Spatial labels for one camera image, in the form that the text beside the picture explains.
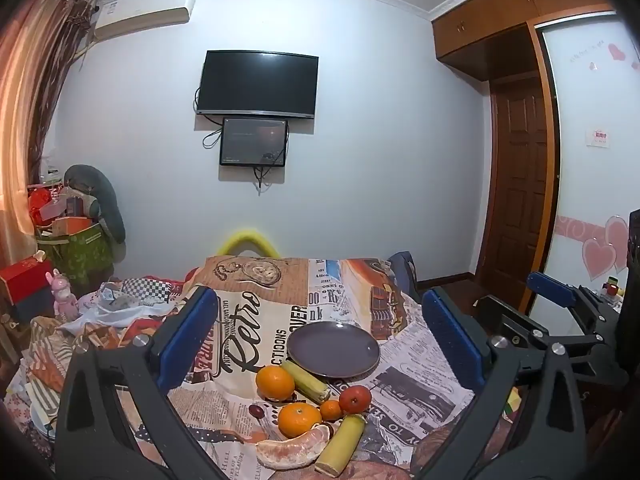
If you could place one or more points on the red-orange tangerine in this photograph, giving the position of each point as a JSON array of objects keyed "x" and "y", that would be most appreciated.
[{"x": 355, "y": 399}]

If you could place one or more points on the small wall sign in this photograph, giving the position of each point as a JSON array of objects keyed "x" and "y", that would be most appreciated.
[{"x": 599, "y": 137}]

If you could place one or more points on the small colourful toy figure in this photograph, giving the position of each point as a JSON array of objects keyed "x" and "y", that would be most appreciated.
[{"x": 611, "y": 287}]

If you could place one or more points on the red bags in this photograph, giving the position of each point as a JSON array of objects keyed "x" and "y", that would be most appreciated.
[{"x": 42, "y": 205}]

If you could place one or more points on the brown wooden door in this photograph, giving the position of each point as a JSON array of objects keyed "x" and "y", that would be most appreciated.
[{"x": 520, "y": 170}]

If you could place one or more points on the pink rabbit toy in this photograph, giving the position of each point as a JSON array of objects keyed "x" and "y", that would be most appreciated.
[{"x": 64, "y": 297}]

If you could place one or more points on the yellow sugarcane piece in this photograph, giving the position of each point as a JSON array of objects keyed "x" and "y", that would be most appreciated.
[{"x": 342, "y": 445}]

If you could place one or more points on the orange box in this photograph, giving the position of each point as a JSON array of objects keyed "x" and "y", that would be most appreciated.
[{"x": 70, "y": 225}]

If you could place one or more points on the large orange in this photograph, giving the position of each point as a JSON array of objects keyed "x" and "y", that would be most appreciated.
[{"x": 299, "y": 420}]

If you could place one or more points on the blue chair back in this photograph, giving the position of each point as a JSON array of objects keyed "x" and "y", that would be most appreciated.
[{"x": 404, "y": 267}]

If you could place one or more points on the yellow foam tube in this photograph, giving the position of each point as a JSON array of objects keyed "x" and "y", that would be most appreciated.
[{"x": 247, "y": 234}]

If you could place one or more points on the small black wall monitor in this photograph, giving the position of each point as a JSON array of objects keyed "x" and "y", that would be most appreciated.
[{"x": 252, "y": 141}]

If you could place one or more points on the white wardrobe door with hearts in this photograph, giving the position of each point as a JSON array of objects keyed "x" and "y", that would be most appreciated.
[{"x": 585, "y": 185}]

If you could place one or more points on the orange with sticker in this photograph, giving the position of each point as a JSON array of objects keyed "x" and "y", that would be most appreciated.
[{"x": 275, "y": 382}]

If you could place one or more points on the pale green sugarcane piece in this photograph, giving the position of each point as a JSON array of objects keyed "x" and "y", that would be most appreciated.
[{"x": 306, "y": 384}]

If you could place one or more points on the small red date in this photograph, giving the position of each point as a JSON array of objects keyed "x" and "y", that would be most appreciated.
[{"x": 256, "y": 411}]

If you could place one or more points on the brown overhead cabinet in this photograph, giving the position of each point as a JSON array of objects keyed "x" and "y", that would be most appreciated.
[{"x": 480, "y": 25}]

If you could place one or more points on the peeled pomelo segment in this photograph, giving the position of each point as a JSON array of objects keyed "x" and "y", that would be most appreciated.
[{"x": 290, "y": 452}]

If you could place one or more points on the dark grey plate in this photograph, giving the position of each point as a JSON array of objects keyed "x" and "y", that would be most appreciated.
[{"x": 332, "y": 350}]

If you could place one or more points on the red box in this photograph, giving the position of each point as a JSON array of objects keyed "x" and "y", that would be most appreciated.
[{"x": 25, "y": 277}]

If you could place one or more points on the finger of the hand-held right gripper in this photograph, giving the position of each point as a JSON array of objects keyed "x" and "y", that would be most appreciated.
[
  {"x": 515, "y": 317},
  {"x": 550, "y": 289}
]

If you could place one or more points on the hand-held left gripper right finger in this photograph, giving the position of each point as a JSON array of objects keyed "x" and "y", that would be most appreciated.
[{"x": 452, "y": 340}]

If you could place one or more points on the orange brown curtain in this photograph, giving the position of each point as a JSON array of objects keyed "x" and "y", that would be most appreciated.
[{"x": 30, "y": 110}]

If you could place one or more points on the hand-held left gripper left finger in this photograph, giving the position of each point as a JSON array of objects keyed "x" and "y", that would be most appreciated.
[{"x": 187, "y": 340}]

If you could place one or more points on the small tangerine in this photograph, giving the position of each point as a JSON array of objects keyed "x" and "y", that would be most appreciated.
[{"x": 330, "y": 410}]

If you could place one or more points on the black wall television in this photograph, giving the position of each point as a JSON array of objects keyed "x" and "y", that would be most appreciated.
[{"x": 257, "y": 82}]

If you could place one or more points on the black white checkered cloth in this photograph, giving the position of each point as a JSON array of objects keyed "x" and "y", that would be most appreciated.
[{"x": 147, "y": 287}]

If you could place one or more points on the white air conditioner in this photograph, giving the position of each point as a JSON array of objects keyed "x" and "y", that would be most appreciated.
[{"x": 145, "y": 12}]

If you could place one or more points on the printed newspaper tablecloth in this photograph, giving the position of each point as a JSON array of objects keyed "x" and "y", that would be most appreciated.
[{"x": 250, "y": 310}]

